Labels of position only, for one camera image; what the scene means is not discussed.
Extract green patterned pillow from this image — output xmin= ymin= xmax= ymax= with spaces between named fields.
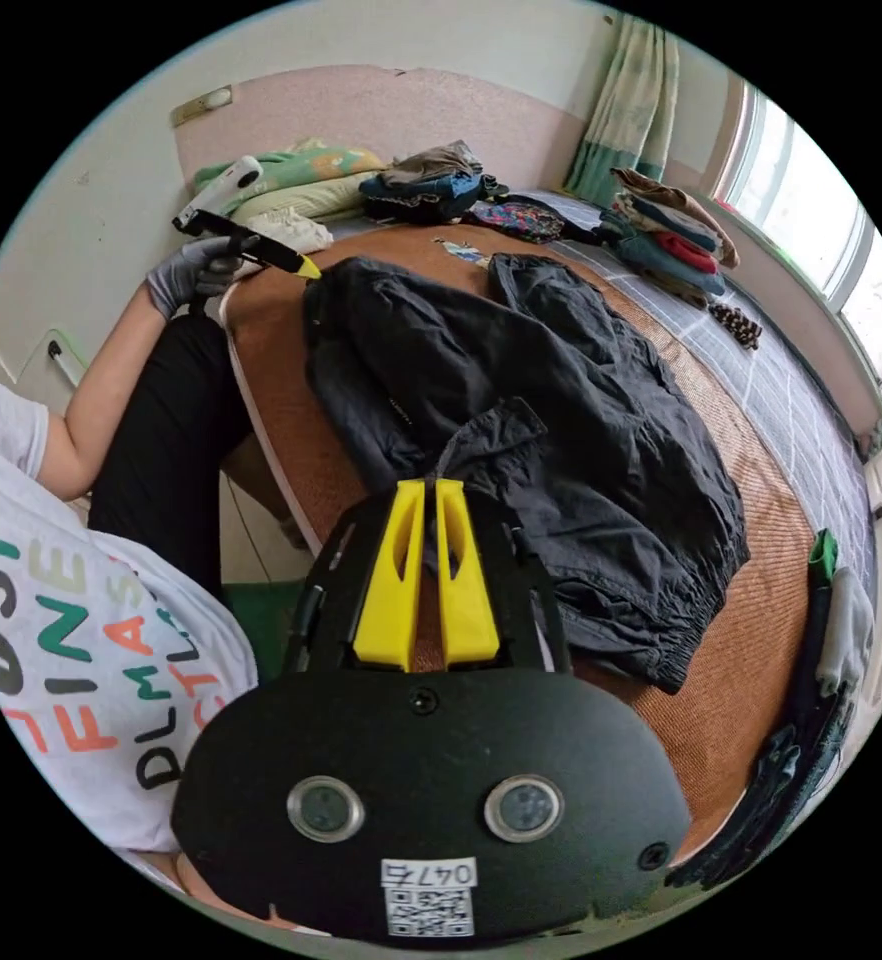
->
xmin=191 ymin=137 xmax=388 ymax=226

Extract pile of clothes with green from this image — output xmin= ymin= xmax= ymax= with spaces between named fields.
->
xmin=664 ymin=527 xmax=876 ymax=892

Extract person's left forearm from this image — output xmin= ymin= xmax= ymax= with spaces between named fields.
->
xmin=39 ymin=284 xmax=178 ymax=501

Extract black pants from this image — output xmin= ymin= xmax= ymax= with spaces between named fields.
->
xmin=302 ymin=253 xmax=751 ymax=696

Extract person's left hand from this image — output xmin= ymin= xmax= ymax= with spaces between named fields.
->
xmin=145 ymin=235 xmax=261 ymax=322

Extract dotted brown cloth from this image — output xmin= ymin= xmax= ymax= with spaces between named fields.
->
xmin=709 ymin=299 xmax=764 ymax=352

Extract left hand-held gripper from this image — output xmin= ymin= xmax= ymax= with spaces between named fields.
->
xmin=172 ymin=209 xmax=323 ymax=281

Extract pile of dark clothes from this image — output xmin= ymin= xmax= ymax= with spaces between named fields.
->
xmin=356 ymin=140 xmax=511 ymax=226

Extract pink headboard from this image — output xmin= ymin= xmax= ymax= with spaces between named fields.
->
xmin=173 ymin=65 xmax=594 ymax=198

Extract colourful patterned garment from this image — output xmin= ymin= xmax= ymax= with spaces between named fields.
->
xmin=461 ymin=192 xmax=601 ymax=246

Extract green patterned curtain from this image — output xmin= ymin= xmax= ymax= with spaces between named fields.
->
xmin=563 ymin=13 xmax=684 ymax=205

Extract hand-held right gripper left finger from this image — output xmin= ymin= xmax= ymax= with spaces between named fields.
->
xmin=353 ymin=479 xmax=427 ymax=673

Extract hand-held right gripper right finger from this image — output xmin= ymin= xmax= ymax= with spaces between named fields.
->
xmin=434 ymin=478 xmax=502 ymax=671

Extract white crumpled cloth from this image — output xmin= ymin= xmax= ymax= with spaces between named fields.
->
xmin=244 ymin=207 xmax=335 ymax=254

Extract person's body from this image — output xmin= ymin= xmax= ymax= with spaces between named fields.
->
xmin=0 ymin=313 xmax=264 ymax=901

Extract window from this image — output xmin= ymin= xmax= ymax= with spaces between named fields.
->
xmin=710 ymin=80 xmax=882 ymax=433

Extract pile of folded clothes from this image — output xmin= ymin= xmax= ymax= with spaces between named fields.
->
xmin=598 ymin=167 xmax=742 ymax=310

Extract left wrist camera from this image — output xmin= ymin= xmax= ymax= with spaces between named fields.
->
xmin=176 ymin=155 xmax=264 ymax=226

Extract small keychain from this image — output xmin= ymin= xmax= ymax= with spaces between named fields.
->
xmin=431 ymin=236 xmax=493 ymax=269

